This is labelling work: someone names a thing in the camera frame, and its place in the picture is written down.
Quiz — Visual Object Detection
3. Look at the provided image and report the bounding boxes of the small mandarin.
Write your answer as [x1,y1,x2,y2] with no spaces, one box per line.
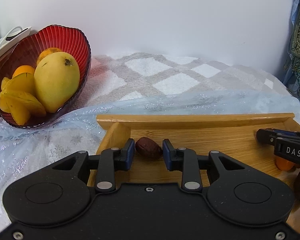
[275,156,295,171]

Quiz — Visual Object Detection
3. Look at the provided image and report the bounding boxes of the red date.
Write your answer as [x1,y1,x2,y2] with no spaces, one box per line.
[135,137,162,160]

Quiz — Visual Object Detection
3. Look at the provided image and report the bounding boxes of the bamboo serving tray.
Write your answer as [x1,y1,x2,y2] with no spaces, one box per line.
[96,113,300,232]

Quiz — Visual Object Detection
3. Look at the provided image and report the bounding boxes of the checkered grey white blanket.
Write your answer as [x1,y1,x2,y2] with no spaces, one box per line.
[70,53,288,110]

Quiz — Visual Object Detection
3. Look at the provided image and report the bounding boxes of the snowflake sheer tablecloth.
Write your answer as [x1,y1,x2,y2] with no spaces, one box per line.
[0,90,300,232]

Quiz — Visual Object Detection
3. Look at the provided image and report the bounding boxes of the yellow mango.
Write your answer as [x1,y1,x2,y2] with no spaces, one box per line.
[34,52,80,113]

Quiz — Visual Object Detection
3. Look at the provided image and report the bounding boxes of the yellow starfruit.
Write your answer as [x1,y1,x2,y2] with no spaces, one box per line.
[0,73,46,126]

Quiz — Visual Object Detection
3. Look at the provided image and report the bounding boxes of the blue cloth behind shawl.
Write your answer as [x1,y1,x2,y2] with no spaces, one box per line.
[283,0,300,85]

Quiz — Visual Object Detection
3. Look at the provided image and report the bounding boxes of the red glass fruit bowl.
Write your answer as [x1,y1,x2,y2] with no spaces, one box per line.
[0,25,91,128]

